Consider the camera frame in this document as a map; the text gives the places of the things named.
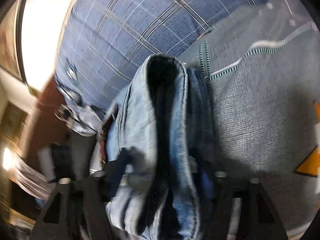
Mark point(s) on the blue plaid pillow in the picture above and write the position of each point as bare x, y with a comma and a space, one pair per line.
104, 42

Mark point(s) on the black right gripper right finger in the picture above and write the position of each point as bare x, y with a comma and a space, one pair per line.
216, 200

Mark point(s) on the grey patterned bed quilt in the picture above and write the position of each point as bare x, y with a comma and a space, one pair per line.
261, 65

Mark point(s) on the light blue denim jeans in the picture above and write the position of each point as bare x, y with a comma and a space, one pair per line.
163, 119

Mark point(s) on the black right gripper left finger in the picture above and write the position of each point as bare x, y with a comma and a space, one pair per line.
99, 189

